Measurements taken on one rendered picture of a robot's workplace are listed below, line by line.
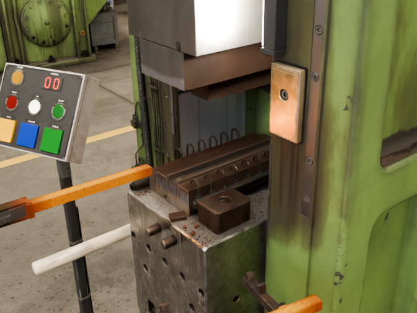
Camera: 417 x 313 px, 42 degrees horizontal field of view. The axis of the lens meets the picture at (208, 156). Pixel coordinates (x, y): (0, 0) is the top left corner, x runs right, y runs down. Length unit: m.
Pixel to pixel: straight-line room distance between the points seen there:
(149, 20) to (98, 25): 5.40
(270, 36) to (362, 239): 0.52
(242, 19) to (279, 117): 0.25
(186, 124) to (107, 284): 1.26
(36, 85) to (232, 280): 0.90
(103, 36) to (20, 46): 1.12
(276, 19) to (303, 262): 0.60
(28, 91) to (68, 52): 4.52
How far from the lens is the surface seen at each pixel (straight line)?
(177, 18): 1.29
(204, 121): 1.74
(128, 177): 1.38
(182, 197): 1.47
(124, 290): 2.69
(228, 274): 1.45
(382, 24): 1.13
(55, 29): 6.24
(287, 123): 1.24
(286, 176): 1.32
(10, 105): 1.91
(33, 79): 1.87
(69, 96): 1.76
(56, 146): 1.75
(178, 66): 1.32
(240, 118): 1.84
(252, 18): 1.34
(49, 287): 2.80
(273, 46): 1.20
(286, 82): 1.21
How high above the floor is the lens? 1.70
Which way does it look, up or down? 26 degrees down
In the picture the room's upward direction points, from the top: 1 degrees counter-clockwise
